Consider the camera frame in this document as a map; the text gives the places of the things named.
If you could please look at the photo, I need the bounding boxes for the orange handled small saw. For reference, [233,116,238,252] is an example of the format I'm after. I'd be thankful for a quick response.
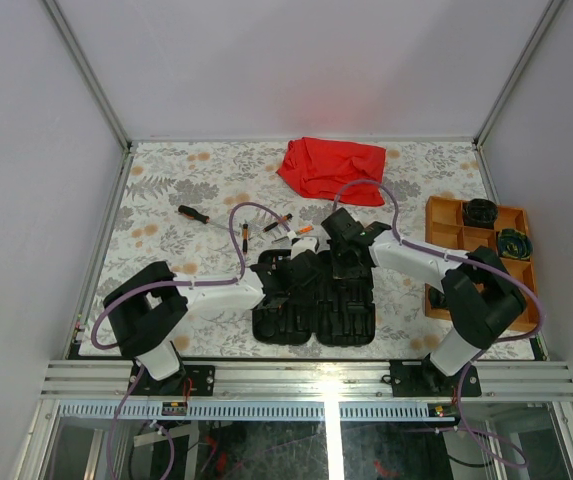
[272,226,314,244]

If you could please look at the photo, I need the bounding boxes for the small orange black screwdriver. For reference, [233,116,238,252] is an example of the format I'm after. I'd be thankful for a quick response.
[262,214,293,233]

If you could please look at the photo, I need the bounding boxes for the orange handled precision screwdriver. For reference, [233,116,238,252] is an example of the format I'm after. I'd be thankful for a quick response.
[242,221,250,255]

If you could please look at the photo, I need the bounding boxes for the black plastic tool case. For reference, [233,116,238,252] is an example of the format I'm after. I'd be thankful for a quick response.
[252,249,376,347]

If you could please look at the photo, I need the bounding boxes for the black orange large screwdriver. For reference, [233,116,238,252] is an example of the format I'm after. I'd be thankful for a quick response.
[177,205,229,230]

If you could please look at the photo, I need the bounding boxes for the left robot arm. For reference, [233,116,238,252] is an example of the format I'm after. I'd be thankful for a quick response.
[104,250,326,395]

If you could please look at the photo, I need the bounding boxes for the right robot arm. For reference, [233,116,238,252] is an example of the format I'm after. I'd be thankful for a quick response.
[322,208,527,395]

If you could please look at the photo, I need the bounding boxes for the red cloth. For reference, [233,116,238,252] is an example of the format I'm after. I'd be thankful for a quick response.
[277,137,386,207]

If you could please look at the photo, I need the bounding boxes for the floral patterned table mat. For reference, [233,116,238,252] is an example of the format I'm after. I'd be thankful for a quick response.
[78,140,537,360]

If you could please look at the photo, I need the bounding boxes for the orange wooden divided tray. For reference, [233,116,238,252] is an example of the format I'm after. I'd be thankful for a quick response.
[424,195,543,331]

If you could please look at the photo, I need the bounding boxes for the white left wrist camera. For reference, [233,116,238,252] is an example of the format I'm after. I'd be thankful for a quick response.
[287,231,319,259]

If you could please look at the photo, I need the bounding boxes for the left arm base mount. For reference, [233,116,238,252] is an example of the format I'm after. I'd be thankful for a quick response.
[132,364,216,398]

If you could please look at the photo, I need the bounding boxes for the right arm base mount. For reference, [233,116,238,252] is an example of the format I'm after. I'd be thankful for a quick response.
[389,359,482,398]

